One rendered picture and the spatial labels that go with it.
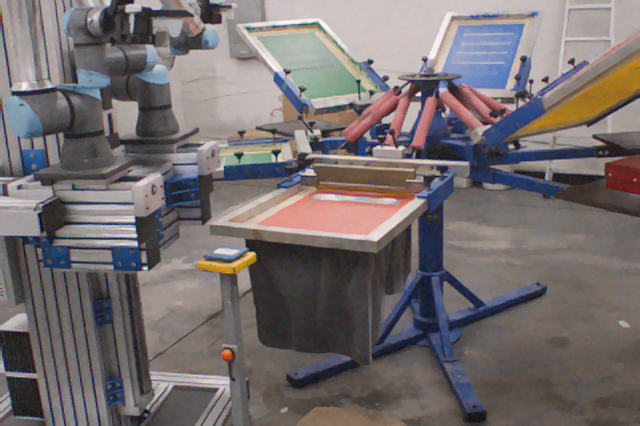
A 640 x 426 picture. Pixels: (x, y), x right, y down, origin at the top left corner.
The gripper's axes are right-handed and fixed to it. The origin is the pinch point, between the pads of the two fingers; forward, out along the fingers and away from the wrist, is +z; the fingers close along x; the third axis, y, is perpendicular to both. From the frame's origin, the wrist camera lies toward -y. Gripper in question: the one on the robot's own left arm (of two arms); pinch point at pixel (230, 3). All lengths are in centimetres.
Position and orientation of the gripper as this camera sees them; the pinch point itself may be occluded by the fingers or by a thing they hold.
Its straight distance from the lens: 313.6
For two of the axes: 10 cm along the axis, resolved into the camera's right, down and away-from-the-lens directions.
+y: -0.6, 9.3, 3.6
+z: 5.9, -2.5, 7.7
